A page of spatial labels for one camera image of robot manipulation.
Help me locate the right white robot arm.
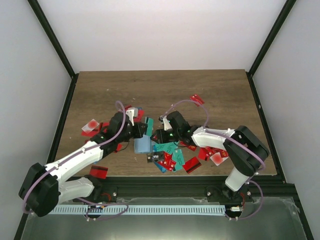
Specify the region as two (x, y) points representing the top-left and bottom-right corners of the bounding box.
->
(151, 111), (270, 202)

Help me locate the blue leather card holder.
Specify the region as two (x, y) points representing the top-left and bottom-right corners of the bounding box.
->
(134, 135), (152, 154)

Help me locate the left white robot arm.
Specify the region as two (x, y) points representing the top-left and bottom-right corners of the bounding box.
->
(18, 110), (148, 217)

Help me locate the black VIP card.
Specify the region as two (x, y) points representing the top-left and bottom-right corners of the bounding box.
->
(146, 151), (165, 163)

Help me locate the red card black stripe right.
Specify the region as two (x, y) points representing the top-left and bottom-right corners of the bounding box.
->
(182, 157), (202, 174)

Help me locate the white red circle card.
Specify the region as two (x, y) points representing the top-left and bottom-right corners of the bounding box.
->
(210, 152), (229, 166)
(81, 119), (99, 133)

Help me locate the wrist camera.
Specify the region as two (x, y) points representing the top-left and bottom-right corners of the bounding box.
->
(125, 107), (139, 126)
(162, 116), (172, 131)

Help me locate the light blue slotted cable duct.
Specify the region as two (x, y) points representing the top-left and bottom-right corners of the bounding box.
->
(50, 204), (226, 216)

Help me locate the white red circle card left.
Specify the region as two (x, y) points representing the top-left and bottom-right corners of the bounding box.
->
(81, 119), (99, 133)

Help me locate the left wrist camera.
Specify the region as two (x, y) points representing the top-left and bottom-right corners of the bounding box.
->
(125, 107), (139, 126)

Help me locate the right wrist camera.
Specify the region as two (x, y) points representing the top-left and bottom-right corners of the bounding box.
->
(162, 116), (172, 131)

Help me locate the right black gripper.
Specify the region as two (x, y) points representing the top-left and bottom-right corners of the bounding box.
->
(150, 129), (181, 145)

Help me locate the teal VIP card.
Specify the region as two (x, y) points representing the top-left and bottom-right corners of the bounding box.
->
(145, 117), (154, 137)

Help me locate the black aluminium frame rail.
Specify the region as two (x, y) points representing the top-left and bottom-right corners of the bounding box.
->
(96, 175), (298, 202)

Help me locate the red card black stripe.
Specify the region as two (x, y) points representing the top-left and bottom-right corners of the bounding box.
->
(182, 157), (202, 174)
(89, 165), (108, 179)

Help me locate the red card black stripe front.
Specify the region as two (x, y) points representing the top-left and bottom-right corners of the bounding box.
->
(89, 165), (108, 179)

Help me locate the white red circle card right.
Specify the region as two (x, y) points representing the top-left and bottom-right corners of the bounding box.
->
(210, 152), (229, 166)

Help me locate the lone red card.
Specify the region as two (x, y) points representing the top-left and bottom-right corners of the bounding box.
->
(190, 94), (205, 107)

